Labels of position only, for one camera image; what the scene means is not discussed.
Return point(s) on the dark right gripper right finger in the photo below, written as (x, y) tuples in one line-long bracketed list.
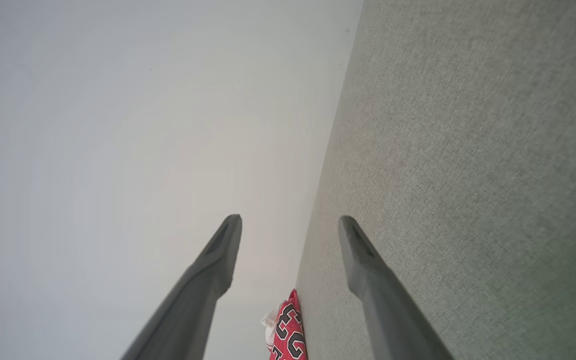
[(393, 310)]

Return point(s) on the red and white basketball jersey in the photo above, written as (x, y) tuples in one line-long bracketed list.
[(288, 331)]

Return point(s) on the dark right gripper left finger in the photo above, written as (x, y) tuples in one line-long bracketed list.
[(195, 300)]

